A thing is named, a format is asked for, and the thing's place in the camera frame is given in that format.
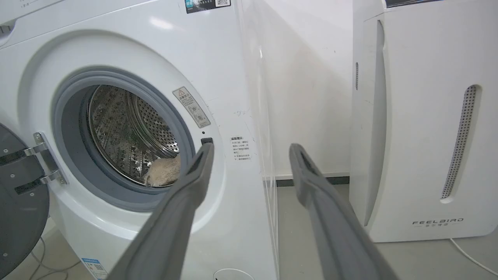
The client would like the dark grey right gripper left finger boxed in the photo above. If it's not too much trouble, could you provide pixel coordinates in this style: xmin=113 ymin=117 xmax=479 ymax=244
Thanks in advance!
xmin=106 ymin=142 xmax=215 ymax=280

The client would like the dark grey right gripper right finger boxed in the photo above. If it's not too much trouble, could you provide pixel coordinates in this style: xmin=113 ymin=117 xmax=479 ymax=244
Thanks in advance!
xmin=289 ymin=143 xmax=399 ymax=280

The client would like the grey washing machine door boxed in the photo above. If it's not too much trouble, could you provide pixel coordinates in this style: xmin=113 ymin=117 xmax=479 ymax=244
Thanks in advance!
xmin=0 ymin=124 xmax=50 ymax=279

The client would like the white front-load washing machine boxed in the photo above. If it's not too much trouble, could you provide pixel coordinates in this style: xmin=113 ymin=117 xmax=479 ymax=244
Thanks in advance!
xmin=0 ymin=0 xmax=280 ymax=280

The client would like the beige cloth in drum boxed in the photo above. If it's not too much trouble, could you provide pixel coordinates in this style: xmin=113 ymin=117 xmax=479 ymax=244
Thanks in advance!
xmin=143 ymin=154 xmax=182 ymax=187

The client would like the white air purifier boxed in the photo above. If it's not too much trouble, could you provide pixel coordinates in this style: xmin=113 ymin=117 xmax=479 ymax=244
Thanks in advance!
xmin=349 ymin=0 xmax=498 ymax=243

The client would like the grey floor cable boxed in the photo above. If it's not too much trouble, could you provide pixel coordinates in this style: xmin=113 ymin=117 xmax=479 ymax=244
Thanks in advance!
xmin=28 ymin=236 xmax=82 ymax=280

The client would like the white power cable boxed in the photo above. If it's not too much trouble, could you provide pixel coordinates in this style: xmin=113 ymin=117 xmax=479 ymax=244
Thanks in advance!
xmin=450 ymin=238 xmax=498 ymax=276

